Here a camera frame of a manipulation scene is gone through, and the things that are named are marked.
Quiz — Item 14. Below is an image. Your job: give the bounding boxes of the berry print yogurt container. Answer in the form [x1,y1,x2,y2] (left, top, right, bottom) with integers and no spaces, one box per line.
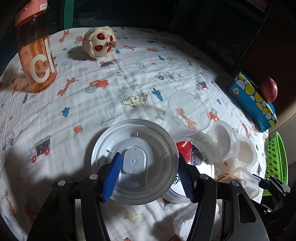
[162,136,216,204]

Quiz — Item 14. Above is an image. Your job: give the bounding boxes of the green plastic basket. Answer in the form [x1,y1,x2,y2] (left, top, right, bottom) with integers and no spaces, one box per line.
[265,132,288,185]

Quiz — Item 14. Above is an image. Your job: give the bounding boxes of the orange transparent water bottle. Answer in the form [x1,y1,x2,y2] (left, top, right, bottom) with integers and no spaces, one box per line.
[15,0,57,92]

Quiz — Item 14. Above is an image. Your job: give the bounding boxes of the red apple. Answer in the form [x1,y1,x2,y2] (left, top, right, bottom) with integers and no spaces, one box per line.
[259,77,278,102]

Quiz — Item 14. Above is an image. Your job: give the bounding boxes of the green metal window frame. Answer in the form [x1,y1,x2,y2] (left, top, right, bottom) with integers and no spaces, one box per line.
[64,0,74,29]

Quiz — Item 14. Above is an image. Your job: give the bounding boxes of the white cartoon print cloth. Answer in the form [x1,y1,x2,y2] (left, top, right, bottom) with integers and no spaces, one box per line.
[1,27,268,240]

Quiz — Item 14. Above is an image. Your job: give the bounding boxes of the clear plastic cup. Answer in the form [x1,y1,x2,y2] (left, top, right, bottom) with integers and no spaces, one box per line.
[164,91,210,138]

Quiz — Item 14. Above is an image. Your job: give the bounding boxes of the clear ridged plastic tray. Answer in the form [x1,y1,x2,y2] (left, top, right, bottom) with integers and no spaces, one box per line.
[219,167,260,199]

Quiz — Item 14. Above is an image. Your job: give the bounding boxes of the blue yellow tissue box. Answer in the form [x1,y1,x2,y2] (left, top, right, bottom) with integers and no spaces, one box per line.
[228,71,278,132]

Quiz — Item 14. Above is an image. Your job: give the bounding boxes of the cream plush sheep toy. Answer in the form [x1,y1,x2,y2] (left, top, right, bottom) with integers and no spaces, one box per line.
[82,26,118,59]

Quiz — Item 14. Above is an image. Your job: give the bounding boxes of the white foam block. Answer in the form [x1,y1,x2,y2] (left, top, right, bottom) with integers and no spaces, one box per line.
[173,203,221,240]

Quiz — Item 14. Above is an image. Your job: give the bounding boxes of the pudding cup with label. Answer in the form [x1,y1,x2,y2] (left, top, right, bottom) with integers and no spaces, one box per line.
[203,120,240,163]

